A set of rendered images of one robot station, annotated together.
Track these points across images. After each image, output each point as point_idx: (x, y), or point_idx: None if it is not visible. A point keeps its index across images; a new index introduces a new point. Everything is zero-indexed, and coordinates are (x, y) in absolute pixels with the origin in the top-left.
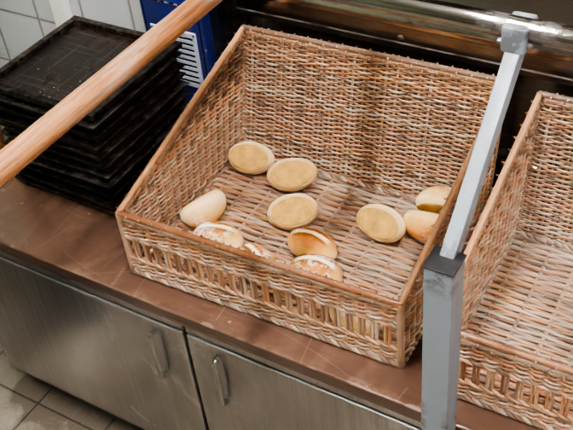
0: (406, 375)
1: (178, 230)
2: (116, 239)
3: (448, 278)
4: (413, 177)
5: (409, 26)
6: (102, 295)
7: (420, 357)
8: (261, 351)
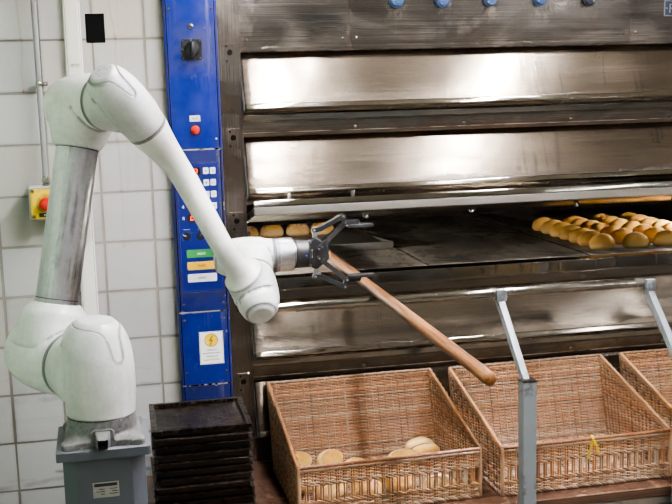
0: (486, 498)
1: (343, 462)
2: None
3: (534, 383)
4: (393, 442)
5: (370, 355)
6: None
7: (483, 492)
8: None
